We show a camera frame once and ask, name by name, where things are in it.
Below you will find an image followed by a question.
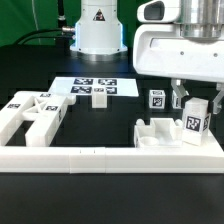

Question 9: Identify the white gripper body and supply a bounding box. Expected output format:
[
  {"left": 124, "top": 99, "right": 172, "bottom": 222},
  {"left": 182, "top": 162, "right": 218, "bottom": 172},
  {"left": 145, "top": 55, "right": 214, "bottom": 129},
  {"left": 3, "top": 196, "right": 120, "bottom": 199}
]
[{"left": 133, "top": 24, "right": 224, "bottom": 83}]

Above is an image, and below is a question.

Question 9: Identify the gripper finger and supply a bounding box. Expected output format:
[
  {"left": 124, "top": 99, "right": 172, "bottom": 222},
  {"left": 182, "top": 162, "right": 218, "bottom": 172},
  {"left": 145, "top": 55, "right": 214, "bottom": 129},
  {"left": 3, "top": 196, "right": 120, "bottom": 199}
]
[
  {"left": 212, "top": 83, "right": 224, "bottom": 114},
  {"left": 171, "top": 78, "right": 188, "bottom": 104}
]

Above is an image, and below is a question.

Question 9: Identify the white chair seat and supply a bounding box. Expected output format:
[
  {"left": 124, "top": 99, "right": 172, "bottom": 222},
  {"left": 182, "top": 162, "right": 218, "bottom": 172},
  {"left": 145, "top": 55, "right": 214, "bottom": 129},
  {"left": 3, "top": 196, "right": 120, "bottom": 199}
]
[{"left": 133, "top": 118, "right": 183, "bottom": 148}]

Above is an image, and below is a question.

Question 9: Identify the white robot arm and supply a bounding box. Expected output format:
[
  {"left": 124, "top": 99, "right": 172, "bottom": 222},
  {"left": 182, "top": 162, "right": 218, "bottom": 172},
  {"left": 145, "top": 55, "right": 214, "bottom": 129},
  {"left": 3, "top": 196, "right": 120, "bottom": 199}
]
[{"left": 70, "top": 0, "right": 224, "bottom": 114}]

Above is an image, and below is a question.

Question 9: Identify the small white marker block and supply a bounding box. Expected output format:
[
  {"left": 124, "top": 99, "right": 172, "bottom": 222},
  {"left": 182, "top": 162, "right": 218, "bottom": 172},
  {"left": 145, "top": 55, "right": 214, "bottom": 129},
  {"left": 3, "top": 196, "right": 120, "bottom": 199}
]
[{"left": 92, "top": 87, "right": 107, "bottom": 108}]

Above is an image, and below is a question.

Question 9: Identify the white marker base sheet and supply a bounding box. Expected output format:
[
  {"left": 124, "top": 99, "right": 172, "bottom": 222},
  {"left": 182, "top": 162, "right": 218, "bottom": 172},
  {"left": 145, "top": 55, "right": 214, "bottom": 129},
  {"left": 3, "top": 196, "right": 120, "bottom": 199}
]
[{"left": 48, "top": 77, "right": 139, "bottom": 97}]

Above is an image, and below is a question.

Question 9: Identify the white U-shaped obstacle frame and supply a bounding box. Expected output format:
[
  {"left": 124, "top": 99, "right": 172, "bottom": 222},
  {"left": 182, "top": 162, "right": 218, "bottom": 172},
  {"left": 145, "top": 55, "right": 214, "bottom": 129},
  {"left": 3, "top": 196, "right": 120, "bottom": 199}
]
[{"left": 0, "top": 135, "right": 224, "bottom": 174}]

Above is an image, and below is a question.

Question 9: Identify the white chair back frame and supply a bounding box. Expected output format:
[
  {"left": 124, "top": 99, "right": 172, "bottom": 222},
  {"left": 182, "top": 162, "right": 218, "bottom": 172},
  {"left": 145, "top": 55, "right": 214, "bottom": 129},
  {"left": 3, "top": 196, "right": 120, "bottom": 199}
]
[{"left": 0, "top": 91, "right": 76, "bottom": 147}]

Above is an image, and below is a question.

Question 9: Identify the black cable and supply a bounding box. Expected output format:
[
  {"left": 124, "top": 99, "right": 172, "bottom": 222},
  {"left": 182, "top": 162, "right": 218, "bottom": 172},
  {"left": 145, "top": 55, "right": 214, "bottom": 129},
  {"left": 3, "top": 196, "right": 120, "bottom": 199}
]
[{"left": 13, "top": 29, "right": 64, "bottom": 46}]

